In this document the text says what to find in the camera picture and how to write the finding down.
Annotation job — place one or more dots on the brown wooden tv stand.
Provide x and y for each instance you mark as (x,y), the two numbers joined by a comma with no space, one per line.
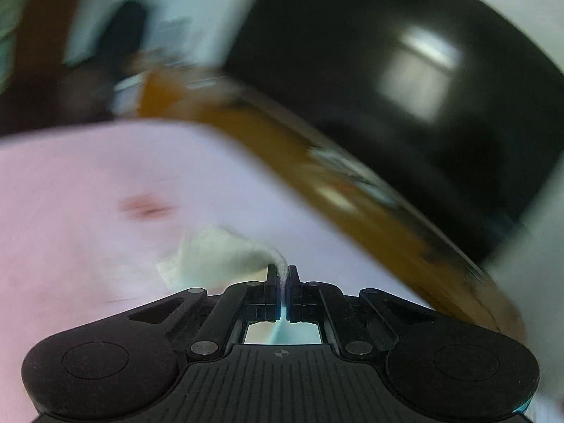
(397,236)

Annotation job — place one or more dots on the cream white knit garment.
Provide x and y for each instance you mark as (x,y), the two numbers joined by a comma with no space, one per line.
(218,257)

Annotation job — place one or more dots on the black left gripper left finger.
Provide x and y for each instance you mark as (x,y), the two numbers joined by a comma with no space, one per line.
(263,298)

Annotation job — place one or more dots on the pink floral bed sheet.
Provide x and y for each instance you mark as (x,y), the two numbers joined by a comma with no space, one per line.
(87,214)

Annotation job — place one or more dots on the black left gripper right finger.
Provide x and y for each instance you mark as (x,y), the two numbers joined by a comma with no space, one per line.
(301,299)

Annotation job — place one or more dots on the silver set-top box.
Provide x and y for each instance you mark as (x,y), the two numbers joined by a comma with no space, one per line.
(361,176)

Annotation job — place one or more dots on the black flat screen television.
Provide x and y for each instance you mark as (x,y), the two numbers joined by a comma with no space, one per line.
(444,99)

